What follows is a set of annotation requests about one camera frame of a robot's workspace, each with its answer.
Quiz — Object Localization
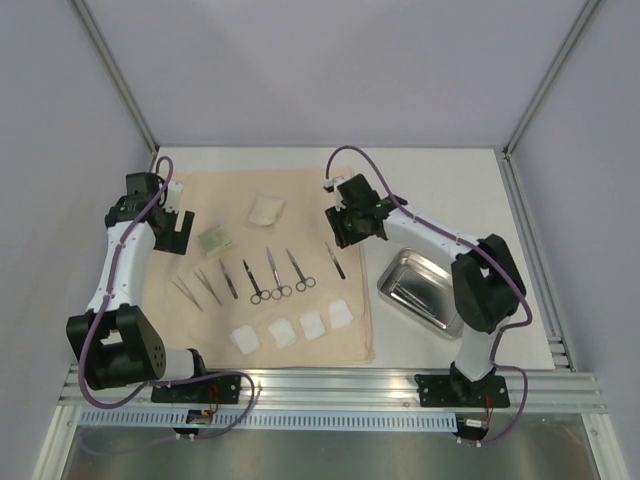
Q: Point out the stainless steel tray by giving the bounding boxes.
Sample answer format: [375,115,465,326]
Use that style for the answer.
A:
[377,248,463,340]

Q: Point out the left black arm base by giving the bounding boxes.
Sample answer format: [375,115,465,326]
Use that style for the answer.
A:
[151,371,241,405]

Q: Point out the steel surgical scissors middle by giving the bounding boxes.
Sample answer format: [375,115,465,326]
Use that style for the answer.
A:
[266,248,292,300]

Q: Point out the right aluminium frame post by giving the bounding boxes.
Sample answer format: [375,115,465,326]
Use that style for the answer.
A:
[502,0,604,160]

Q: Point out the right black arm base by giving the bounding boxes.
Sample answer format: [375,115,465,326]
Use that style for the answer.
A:
[413,372,511,409]

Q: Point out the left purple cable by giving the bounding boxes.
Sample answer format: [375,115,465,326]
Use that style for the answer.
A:
[74,156,263,441]

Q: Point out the aluminium front rail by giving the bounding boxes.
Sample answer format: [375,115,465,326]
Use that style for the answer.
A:
[58,367,608,414]

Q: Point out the beige cloth mat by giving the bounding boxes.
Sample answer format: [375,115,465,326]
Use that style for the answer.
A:
[142,169,373,368]

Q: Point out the slotted grey cable duct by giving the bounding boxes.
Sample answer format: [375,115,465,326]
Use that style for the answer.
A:
[78,407,457,433]

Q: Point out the steel forceps dark handle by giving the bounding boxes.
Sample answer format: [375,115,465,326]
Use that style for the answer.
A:
[219,259,239,300]

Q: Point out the steel surgical scissors right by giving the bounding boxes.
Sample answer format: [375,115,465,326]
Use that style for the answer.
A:
[286,249,316,292]

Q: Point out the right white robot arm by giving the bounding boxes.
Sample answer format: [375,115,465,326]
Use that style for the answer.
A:
[323,174,526,405]

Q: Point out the left aluminium frame post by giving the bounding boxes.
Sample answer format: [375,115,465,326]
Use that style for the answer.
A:
[69,0,159,155]

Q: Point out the dark steel tweezers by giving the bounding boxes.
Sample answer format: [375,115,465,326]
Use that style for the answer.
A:
[325,242,346,280]

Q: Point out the steel surgical scissors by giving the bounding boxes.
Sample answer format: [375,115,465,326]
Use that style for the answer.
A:
[286,249,316,292]
[266,248,292,300]

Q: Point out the aluminium frame post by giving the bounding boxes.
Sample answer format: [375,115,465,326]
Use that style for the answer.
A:
[502,0,604,160]
[69,0,159,155]

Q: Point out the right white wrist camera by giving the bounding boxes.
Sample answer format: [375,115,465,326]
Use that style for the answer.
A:
[323,176,350,203]

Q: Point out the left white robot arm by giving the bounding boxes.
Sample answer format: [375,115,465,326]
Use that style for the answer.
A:
[66,172,210,401]

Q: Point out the black tipped surgical scissors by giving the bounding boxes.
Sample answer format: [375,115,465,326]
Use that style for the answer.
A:
[242,260,271,305]

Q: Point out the green printed glove packet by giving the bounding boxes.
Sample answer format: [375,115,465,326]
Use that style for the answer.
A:
[197,225,234,257]

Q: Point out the white gauze pad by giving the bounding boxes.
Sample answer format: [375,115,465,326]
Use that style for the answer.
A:
[329,299,353,329]
[299,310,326,341]
[268,318,297,349]
[230,325,261,355]

